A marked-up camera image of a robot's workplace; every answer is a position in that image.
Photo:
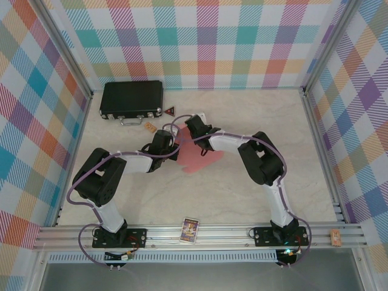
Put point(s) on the pink cloth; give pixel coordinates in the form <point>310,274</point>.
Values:
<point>194,160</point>

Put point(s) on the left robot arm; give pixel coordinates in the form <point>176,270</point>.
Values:
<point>136,162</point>

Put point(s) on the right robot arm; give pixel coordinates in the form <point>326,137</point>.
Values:
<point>227,144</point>

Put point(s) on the red black triangular box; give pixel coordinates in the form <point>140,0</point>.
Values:
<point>170,112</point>

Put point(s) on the purple yellow card box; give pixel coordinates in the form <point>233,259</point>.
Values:
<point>191,230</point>

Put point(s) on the wooden block with tiger print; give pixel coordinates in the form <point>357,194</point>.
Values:
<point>150,127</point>

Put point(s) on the black controller with green light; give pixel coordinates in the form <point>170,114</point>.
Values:
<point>286,256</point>

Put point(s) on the small orange wooden block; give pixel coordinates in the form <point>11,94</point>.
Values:
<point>335,238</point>

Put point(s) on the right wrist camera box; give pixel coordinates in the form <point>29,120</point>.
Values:
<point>200,116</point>

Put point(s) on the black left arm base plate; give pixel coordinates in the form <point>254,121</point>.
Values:
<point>136,238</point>

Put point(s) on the aluminium rail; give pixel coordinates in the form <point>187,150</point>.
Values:
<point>218,236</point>

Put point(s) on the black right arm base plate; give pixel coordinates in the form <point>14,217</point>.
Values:
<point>263,236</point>

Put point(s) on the aluminium frame post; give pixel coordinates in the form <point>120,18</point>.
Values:
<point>330,48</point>
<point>63,51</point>

